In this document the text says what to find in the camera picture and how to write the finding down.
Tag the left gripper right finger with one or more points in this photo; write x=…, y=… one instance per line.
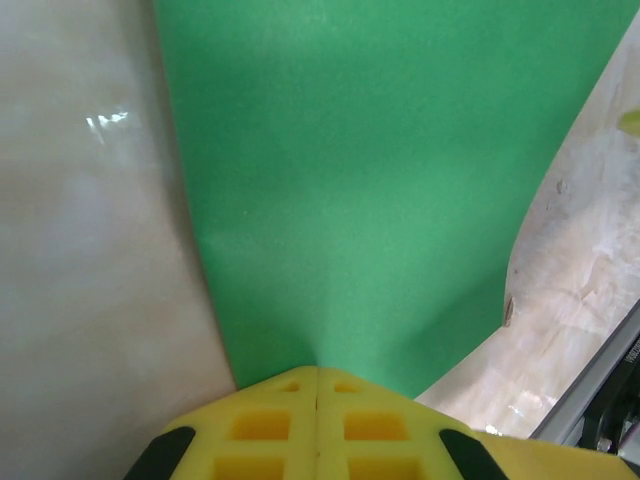
x=415, y=440

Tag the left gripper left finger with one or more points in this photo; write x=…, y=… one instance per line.
x=225, y=435

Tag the green square paper sheet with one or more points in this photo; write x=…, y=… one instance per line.
x=350, y=175

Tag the aluminium mounting rail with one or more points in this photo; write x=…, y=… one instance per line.
x=590, y=380

